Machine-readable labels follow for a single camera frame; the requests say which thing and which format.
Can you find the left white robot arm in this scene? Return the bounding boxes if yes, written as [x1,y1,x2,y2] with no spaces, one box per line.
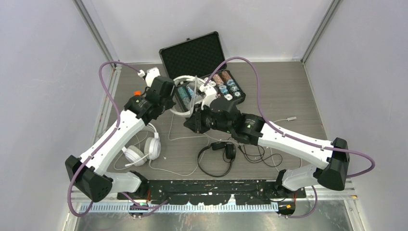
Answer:
[65,76,175,203]

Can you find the white aluminium rail strip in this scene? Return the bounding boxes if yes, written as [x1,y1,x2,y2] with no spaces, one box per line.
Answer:
[90,202,279,213]

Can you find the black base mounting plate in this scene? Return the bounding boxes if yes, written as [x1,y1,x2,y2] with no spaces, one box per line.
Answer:
[127,180,306,205]

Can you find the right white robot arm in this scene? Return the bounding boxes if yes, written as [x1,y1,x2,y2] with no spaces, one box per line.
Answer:
[183,98,350,198]

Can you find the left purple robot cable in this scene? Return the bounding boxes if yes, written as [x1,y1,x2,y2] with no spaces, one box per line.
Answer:
[67,61,169,218]

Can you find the large white gaming headphones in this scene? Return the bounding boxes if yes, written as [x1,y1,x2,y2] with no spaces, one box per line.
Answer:
[169,75,218,117]

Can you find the black poker chip case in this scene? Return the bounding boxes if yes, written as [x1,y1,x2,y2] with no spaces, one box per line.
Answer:
[159,31,246,103]

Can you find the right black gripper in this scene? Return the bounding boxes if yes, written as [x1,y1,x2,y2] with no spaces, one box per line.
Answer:
[184,102,232,134]

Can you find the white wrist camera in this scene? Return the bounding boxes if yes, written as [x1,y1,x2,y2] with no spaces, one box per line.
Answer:
[199,85,217,110]
[138,67,160,87]

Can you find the black on-ear headphones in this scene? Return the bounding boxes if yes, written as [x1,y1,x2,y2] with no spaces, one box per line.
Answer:
[197,141,284,178]

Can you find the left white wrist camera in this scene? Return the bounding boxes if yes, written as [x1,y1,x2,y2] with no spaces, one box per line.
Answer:
[138,67,160,87]

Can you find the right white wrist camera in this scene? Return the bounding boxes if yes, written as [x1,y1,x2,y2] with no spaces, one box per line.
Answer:
[199,85,217,110]

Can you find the small white headphones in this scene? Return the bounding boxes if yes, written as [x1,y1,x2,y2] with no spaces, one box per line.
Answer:
[113,121,211,177]

